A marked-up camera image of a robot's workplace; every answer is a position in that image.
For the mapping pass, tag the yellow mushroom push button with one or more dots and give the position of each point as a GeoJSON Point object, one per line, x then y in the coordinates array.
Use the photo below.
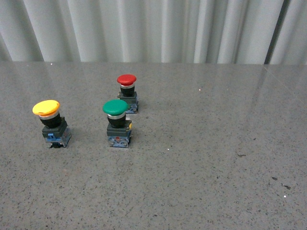
{"type": "Point", "coordinates": [56, 131]}

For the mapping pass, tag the green mushroom push button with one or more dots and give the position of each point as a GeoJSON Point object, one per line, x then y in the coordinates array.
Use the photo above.
{"type": "Point", "coordinates": [119, 128]}

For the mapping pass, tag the red mushroom push button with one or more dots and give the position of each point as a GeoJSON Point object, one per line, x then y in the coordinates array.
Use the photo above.
{"type": "Point", "coordinates": [127, 92]}

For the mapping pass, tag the white pleated curtain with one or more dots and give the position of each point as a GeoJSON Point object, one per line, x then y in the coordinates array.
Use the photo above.
{"type": "Point", "coordinates": [189, 31]}

